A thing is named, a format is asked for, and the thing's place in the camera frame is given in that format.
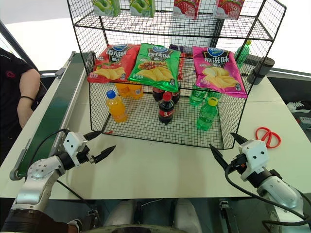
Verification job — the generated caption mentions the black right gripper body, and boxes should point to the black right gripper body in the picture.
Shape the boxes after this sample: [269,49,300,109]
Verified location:
[229,153,247,174]

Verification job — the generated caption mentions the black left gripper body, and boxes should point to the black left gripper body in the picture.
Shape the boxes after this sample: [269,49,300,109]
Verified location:
[76,145,96,166]

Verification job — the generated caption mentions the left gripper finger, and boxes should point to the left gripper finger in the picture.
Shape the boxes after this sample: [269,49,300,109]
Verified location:
[83,130,104,142]
[93,145,117,164]

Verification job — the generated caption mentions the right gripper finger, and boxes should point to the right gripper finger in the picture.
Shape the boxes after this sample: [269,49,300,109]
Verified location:
[230,132,249,146]
[209,144,229,170]

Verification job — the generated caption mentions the green conveyor belt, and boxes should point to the green conveyor belt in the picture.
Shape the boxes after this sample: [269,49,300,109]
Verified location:
[9,50,95,182]

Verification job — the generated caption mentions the orange soda bottle blue cap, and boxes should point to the orange soda bottle blue cap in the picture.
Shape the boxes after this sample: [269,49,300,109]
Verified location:
[105,90,129,124]

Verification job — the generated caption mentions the green soda bottle yellow cap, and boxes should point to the green soda bottle yellow cap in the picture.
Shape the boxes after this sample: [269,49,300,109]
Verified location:
[234,40,253,70]
[196,98,219,132]

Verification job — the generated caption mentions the white plastic object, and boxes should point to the white plastic object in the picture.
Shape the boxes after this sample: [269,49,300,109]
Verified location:
[286,101,311,114]

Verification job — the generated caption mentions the cola bottle red cap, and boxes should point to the cola bottle red cap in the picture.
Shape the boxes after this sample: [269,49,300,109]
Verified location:
[158,92,175,125]

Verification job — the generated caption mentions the pink potato chips bag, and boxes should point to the pink potato chips bag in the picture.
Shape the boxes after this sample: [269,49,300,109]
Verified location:
[192,46,248,99]

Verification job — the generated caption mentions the black tumbler cup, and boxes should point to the black tumbler cup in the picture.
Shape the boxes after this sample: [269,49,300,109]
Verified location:
[247,57,276,85]

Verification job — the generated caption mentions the red potato chips bag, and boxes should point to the red potato chips bag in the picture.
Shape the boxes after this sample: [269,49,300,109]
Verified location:
[87,44,141,84]

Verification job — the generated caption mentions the green potato chips bag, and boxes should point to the green potato chips bag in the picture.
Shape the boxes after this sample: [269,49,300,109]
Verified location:
[127,43,182,93]

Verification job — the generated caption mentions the person in black shirt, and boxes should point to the person in black shirt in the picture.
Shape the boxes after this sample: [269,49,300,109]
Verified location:
[0,47,42,166]

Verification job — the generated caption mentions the red snack package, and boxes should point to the red snack package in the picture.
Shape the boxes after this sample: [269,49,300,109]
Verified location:
[178,51,194,81]

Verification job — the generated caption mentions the purple snack package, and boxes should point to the purple snack package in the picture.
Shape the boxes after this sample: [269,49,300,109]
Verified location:
[169,44,194,54]

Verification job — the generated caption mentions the black slanted pole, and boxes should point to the black slanted pole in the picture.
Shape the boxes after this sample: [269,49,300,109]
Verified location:
[0,20,41,73]

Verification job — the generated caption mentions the green apple drink carton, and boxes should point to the green apple drink carton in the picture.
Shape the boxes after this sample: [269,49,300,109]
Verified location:
[92,0,121,17]
[129,0,156,18]

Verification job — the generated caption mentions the strawberry drink carton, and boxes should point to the strawberry drink carton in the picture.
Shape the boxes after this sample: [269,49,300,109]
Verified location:
[173,0,202,21]
[216,0,246,20]

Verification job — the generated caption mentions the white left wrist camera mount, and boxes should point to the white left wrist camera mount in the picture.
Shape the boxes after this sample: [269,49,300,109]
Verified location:
[63,132,88,168]

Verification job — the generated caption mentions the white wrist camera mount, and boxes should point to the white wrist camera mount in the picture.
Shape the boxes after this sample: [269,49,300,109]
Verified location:
[238,139,270,182]
[63,132,88,168]

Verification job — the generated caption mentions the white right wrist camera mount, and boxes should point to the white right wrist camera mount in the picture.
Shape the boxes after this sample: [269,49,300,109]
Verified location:
[238,139,270,182]

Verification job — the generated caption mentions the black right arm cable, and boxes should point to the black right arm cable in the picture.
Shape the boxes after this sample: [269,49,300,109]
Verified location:
[224,164,311,228]

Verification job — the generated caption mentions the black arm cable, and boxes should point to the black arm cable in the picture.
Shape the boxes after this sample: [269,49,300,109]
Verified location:
[24,128,70,182]
[224,164,311,228]

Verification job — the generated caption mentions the red handled scissors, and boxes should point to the red handled scissors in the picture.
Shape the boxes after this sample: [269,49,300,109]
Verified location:
[255,127,282,150]

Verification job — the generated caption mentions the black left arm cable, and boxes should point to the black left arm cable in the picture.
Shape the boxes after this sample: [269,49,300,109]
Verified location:
[24,128,70,182]

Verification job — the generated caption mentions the black wire mesh rack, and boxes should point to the black wire mesh rack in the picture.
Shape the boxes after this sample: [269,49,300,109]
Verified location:
[67,0,287,150]

